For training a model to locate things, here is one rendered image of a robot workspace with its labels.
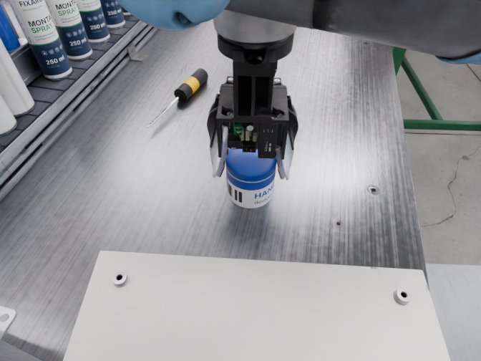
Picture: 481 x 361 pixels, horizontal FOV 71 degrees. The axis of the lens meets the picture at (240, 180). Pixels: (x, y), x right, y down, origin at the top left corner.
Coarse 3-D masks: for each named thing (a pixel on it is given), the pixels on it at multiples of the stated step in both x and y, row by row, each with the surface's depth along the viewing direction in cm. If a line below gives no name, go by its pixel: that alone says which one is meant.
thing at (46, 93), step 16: (112, 32) 76; (96, 48) 71; (80, 64) 66; (48, 80) 62; (64, 80) 62; (32, 96) 59; (48, 96) 59; (32, 112) 56; (16, 128) 53; (0, 144) 50
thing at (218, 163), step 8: (224, 128) 40; (216, 136) 42; (224, 136) 40; (216, 144) 43; (224, 144) 40; (216, 152) 43; (224, 152) 44; (216, 160) 41; (224, 160) 45; (216, 168) 40
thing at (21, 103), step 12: (0, 48) 48; (0, 60) 49; (0, 72) 50; (12, 72) 51; (0, 84) 50; (12, 84) 52; (24, 84) 54; (12, 96) 52; (24, 96) 54; (12, 108) 54; (24, 108) 55
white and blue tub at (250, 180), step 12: (228, 156) 46; (240, 156) 46; (252, 156) 46; (228, 168) 45; (240, 168) 44; (252, 168) 44; (264, 168) 44; (228, 180) 47; (240, 180) 44; (252, 180) 44; (264, 180) 44; (228, 192) 49; (240, 192) 46; (252, 192) 46; (264, 192) 46; (240, 204) 48; (252, 204) 48; (264, 204) 49
